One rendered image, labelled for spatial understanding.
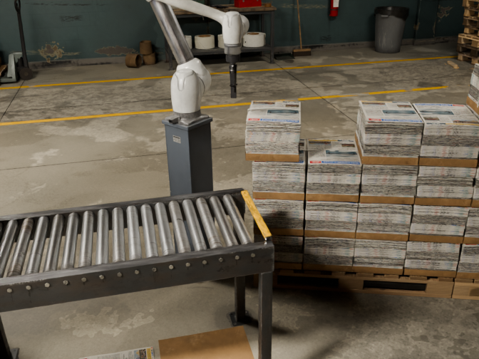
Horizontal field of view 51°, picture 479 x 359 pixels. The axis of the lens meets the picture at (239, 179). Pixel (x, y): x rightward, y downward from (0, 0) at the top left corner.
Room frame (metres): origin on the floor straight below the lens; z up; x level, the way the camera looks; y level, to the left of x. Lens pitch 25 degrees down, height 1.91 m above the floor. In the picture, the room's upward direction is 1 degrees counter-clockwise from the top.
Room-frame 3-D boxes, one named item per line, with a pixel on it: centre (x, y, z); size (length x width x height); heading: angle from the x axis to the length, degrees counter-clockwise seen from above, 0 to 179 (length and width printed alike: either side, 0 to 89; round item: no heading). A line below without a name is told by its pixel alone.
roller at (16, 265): (1.76, 0.90, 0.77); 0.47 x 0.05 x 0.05; 13
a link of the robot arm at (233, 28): (2.71, 0.02, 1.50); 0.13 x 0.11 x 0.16; 167
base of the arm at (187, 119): (2.71, 0.30, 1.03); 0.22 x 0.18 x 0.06; 140
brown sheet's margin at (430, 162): (2.56, -1.10, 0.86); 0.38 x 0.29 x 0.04; 172
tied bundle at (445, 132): (2.56, -1.10, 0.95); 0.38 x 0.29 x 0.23; 172
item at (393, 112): (2.60, -0.81, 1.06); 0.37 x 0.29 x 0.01; 173
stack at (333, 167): (2.61, -0.67, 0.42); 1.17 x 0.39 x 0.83; 83
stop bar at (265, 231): (1.96, -0.07, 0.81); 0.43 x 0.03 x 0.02; 13
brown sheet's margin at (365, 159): (2.59, -0.80, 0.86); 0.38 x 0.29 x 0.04; 173
